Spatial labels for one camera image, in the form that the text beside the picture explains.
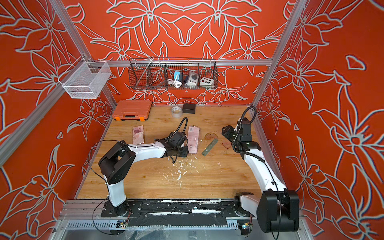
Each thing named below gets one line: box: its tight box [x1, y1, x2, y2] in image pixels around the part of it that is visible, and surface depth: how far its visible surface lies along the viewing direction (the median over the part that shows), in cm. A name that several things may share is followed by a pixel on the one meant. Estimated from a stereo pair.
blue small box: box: [174, 71, 181, 81], surface depth 85 cm
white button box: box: [200, 76, 214, 86], surface depth 96 cm
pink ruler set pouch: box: [187, 125, 200, 154], surface depth 102 cm
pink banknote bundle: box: [132, 125, 145, 145], surface depth 105 cm
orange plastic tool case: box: [113, 100, 152, 122], surface depth 113 cm
